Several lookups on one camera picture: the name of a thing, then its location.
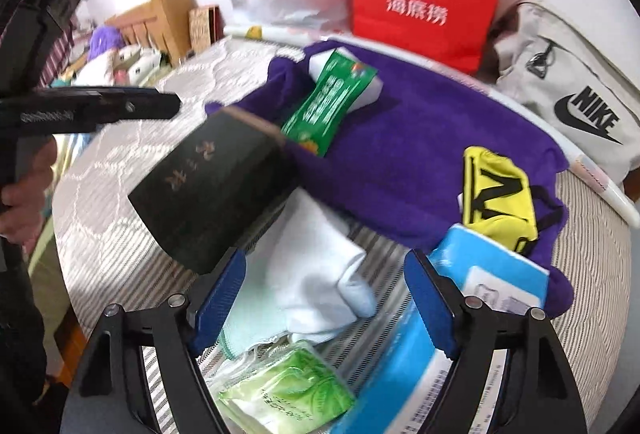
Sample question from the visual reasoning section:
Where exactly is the blue tissue pack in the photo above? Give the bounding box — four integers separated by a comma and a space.
330, 224, 549, 433

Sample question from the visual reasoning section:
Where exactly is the white cloth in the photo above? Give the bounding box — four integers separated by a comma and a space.
218, 188, 378, 358

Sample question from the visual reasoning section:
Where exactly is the light green wipes packet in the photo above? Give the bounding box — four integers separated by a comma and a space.
207, 342, 356, 433

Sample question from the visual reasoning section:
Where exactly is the yellow drawstring pouch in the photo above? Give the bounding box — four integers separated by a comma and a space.
461, 146, 539, 256

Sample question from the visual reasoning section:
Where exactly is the dark green tin box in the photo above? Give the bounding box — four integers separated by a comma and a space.
128, 108, 296, 275

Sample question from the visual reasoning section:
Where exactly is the person's left hand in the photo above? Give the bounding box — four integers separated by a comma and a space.
1, 137, 58, 245

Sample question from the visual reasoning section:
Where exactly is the white spotted plush toy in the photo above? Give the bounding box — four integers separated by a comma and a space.
114, 45, 163, 87

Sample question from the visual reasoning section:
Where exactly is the purple plush toy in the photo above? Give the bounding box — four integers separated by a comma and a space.
87, 25, 125, 61

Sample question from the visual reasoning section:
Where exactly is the wooden headboard furniture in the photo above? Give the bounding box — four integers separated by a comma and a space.
104, 0, 196, 68

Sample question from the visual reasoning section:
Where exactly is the striped mattress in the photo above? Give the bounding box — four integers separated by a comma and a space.
53, 38, 632, 421

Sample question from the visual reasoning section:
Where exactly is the patterned brown gift box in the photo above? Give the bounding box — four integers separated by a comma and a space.
189, 4, 224, 54

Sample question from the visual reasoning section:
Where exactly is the purple fleece towel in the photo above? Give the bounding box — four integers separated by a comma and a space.
204, 38, 576, 320

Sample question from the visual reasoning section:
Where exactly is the white sponge block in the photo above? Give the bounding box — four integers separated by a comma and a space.
305, 47, 383, 123

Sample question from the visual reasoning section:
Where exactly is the grey Nike bag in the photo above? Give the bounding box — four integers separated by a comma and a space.
482, 0, 639, 185

